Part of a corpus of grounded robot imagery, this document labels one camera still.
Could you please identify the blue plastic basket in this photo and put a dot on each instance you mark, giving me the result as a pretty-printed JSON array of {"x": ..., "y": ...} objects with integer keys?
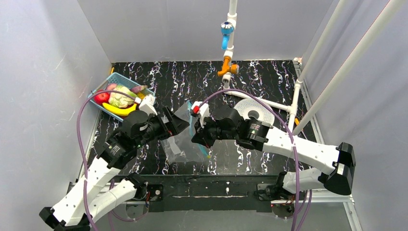
[{"x": 122, "y": 81}]

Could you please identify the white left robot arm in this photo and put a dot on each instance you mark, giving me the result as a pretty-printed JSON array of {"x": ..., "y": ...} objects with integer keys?
[{"x": 84, "y": 205}]

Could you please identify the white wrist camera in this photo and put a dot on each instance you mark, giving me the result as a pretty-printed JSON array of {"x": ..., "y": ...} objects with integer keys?
[
  {"x": 146, "y": 104},
  {"x": 200, "y": 110}
]

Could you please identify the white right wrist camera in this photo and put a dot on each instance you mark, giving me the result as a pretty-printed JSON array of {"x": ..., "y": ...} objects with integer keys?
[{"x": 200, "y": 110}]

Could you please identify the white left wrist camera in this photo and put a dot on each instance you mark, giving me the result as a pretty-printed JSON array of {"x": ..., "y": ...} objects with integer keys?
[{"x": 146, "y": 104}]

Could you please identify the purple sweet potato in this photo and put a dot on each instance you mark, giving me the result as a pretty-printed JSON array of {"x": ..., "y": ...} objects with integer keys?
[{"x": 138, "y": 89}]

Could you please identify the clear zip top bag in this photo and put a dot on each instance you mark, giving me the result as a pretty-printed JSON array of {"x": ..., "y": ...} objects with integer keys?
[{"x": 180, "y": 148}]

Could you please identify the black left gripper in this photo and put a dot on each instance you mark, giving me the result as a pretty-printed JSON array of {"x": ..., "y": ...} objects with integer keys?
[{"x": 169, "y": 121}]

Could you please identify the yellow banana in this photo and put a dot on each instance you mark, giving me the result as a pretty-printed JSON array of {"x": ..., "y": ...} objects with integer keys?
[{"x": 120, "y": 111}]

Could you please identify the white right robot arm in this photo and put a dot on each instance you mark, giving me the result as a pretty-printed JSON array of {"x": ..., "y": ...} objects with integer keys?
[{"x": 332, "y": 167}]

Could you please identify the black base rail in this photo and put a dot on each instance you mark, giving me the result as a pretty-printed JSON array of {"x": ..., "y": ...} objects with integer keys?
[{"x": 210, "y": 192}]

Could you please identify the white perforated spool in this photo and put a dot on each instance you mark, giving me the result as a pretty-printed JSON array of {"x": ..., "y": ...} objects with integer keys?
[{"x": 249, "y": 108}]

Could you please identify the green white cabbage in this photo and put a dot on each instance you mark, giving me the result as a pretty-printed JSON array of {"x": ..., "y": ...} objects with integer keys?
[{"x": 120, "y": 100}]

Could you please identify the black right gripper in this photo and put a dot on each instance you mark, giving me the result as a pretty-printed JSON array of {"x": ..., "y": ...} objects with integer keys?
[{"x": 201, "y": 134}]

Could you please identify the red apple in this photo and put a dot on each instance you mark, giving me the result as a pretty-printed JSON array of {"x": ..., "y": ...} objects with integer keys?
[{"x": 101, "y": 98}]

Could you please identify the pink peach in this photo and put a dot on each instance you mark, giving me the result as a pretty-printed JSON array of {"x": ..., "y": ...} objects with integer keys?
[{"x": 111, "y": 86}]

